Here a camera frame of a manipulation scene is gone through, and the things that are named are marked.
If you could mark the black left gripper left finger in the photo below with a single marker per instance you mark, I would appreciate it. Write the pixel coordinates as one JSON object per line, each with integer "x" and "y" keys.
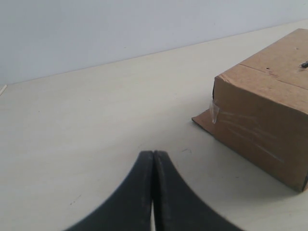
{"x": 129, "y": 206}

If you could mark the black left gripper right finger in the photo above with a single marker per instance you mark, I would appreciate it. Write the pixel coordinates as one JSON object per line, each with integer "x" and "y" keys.
{"x": 176, "y": 206}

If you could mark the brown cardboard slotted box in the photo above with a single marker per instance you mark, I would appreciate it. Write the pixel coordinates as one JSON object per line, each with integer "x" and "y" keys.
{"x": 259, "y": 109}

